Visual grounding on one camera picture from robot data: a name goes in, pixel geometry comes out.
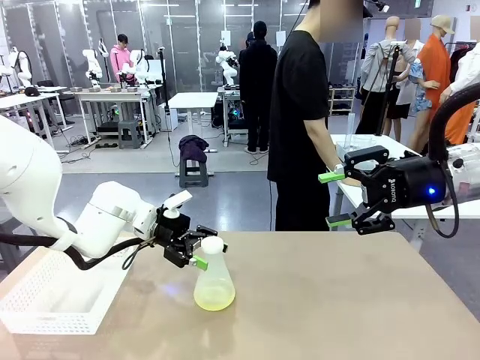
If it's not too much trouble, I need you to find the white computer case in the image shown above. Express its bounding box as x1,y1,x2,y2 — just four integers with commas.
157,103,179,132

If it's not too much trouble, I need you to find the person in black t-shirt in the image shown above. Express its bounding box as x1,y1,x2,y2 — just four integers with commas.
266,0,367,232

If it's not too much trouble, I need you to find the white round flask stopper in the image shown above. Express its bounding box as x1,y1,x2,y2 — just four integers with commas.
201,235,226,254

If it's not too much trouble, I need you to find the mannequin in white jacket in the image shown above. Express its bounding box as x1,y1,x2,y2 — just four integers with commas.
448,43,480,98

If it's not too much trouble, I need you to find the mannequin in grey shirt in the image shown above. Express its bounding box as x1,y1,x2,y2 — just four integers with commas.
355,15,417,136

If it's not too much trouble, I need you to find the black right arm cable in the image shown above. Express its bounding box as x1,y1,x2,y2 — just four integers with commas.
425,86,480,240

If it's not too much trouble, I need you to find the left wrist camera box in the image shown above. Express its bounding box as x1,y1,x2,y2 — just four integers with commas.
163,190,194,221

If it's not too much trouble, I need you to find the long white background table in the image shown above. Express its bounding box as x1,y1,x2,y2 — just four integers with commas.
0,85,67,151

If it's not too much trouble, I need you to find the person in white top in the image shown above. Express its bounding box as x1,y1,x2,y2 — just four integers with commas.
385,17,427,121

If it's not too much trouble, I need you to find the black tripod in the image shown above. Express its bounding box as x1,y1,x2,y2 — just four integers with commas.
374,40,408,137

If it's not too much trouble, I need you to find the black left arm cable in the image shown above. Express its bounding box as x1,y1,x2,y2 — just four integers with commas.
0,217,166,272

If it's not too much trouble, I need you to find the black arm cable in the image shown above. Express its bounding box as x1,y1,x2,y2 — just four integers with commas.
425,86,480,240
0,217,166,272

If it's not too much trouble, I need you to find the white table with trays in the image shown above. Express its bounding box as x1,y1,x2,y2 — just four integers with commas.
73,88,155,146

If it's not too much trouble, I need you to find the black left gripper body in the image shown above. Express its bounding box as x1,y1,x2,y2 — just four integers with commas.
155,213,191,251

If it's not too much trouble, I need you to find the grey plastic stool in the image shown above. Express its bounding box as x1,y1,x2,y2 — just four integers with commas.
117,119,144,150

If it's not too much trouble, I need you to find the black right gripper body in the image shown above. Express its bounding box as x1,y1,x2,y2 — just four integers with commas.
365,156,449,211

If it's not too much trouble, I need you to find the grey step stool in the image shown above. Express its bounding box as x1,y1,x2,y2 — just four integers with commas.
178,151,209,189

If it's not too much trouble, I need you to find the clear graduated cylinder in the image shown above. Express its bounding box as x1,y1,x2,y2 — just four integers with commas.
346,114,356,150

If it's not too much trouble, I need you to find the white side table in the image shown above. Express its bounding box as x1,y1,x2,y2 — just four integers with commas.
329,133,480,241

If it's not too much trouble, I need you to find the capped mannequin in orange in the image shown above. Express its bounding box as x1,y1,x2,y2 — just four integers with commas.
406,14,477,151

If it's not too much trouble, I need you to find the person's left forearm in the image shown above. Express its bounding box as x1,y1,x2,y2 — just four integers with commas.
304,115,341,173

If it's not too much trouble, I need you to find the black camera stand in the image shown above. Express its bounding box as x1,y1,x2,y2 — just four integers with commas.
157,46,172,132

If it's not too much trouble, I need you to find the background person in black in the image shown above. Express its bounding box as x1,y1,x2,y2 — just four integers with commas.
238,20,279,155

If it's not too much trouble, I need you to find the person in pink hoodie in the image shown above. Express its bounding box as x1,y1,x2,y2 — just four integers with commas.
109,33,133,86

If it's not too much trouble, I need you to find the dark purple cloth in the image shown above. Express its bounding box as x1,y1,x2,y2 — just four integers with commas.
178,134,210,164

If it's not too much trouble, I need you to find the white perforated plastic basket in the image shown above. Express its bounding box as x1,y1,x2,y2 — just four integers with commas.
0,245,131,335

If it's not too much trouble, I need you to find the clear plastic beaker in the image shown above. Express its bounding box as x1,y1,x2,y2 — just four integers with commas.
352,134,379,152

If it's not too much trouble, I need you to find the translucent plastic conical flask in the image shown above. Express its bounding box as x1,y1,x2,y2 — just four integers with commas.
193,245,236,312

